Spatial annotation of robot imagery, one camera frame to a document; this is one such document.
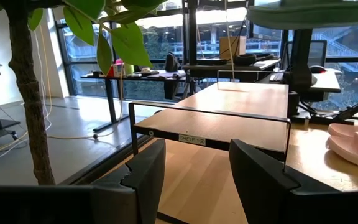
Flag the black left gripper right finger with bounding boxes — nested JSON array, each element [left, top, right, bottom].
[[228, 139, 332, 224]]

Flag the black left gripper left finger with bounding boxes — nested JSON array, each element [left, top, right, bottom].
[[91, 139, 167, 224]]

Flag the pink slide sandal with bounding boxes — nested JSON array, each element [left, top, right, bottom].
[[327, 119, 358, 138], [326, 129, 358, 172]]

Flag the teal slide sandal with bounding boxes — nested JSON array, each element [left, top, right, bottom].
[[246, 0, 358, 31]]

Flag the black keyboard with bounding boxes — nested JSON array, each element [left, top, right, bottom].
[[268, 72, 287, 83]]

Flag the black office desk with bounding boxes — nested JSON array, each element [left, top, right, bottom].
[[80, 70, 188, 133]]

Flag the white and red container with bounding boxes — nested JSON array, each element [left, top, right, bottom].
[[107, 58, 126, 78]]

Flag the white desk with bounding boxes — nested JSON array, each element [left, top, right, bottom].
[[309, 68, 343, 94]]

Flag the dark grey desk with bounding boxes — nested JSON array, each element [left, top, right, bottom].
[[181, 58, 282, 82]]

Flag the black computer mouse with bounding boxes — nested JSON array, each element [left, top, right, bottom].
[[309, 65, 328, 74]]

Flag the black headphones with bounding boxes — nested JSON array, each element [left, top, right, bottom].
[[233, 52, 275, 66]]

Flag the black bag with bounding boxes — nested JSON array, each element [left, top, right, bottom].
[[164, 52, 183, 73]]

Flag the potted green tree black pot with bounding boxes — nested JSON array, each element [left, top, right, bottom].
[[0, 0, 169, 187]]

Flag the cardboard box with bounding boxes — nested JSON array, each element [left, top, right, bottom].
[[219, 35, 247, 60]]

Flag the wooden shelf black metal frame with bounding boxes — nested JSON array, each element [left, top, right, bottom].
[[128, 70, 292, 224]]

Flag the black slanted frame strut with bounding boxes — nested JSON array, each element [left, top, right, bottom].
[[333, 91, 358, 124]]

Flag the yellow floor cable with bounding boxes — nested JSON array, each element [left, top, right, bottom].
[[0, 24, 127, 158]]

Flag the black frame post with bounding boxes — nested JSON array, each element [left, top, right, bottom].
[[181, 0, 198, 96]]

